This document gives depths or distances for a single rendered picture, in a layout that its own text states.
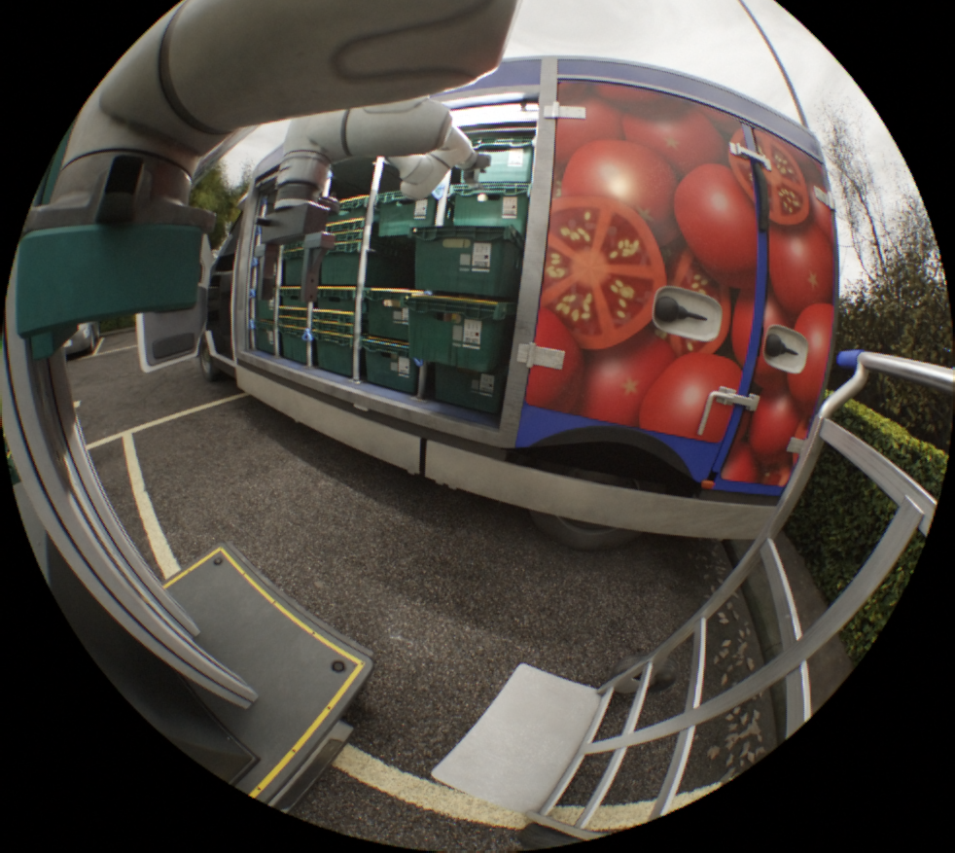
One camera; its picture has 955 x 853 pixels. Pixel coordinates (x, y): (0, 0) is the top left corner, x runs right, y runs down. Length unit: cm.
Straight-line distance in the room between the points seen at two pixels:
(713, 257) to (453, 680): 175
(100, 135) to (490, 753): 134
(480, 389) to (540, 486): 52
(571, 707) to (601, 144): 204
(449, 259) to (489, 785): 178
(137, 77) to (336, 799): 134
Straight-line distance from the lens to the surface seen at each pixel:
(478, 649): 124
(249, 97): 22
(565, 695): 124
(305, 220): 46
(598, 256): 106
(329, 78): 20
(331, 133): 52
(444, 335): 105
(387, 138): 49
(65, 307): 24
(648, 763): 135
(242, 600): 105
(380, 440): 151
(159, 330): 356
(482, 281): 101
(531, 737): 118
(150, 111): 27
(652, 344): 108
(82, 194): 27
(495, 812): 119
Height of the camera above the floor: 115
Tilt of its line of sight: 14 degrees down
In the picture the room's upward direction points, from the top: 7 degrees clockwise
